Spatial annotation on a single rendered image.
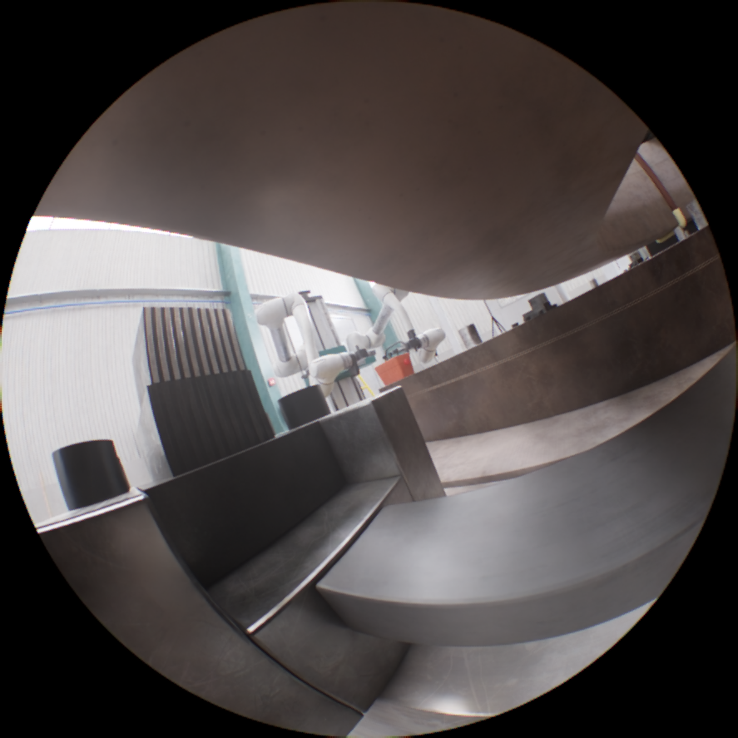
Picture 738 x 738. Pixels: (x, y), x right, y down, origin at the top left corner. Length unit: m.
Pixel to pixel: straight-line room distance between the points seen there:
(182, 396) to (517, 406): 1.02
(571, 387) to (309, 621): 0.96
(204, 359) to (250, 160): 0.18
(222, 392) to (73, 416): 6.90
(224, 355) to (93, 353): 7.29
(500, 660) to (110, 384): 7.20
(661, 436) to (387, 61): 0.25
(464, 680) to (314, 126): 0.39
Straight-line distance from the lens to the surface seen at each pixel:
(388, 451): 0.23
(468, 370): 1.07
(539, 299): 2.01
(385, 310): 2.06
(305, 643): 0.16
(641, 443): 0.16
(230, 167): 0.19
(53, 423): 7.24
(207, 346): 0.27
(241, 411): 0.26
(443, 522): 0.15
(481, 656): 0.24
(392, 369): 1.34
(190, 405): 0.24
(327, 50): 0.17
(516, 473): 0.76
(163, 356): 0.25
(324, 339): 2.34
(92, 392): 7.15
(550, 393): 1.00
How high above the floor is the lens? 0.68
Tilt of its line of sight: 5 degrees up
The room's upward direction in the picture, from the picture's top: 23 degrees counter-clockwise
